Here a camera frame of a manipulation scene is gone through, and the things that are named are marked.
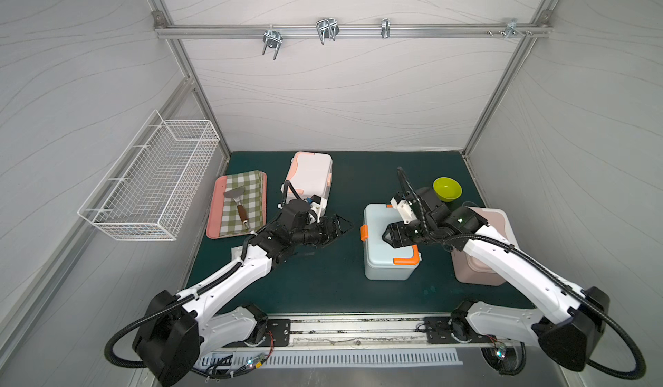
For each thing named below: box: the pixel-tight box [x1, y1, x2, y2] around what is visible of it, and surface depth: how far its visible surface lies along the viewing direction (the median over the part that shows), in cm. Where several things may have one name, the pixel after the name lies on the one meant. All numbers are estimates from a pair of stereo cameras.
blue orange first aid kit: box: [359, 203, 423, 281], surface depth 76 cm
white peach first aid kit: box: [286, 152, 334, 203], surface depth 96 cm
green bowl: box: [432, 176, 463, 203], surface depth 104 cm
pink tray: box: [205, 171, 268, 240], surface depth 103 cm
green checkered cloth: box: [219, 169, 265, 236], surface depth 103 cm
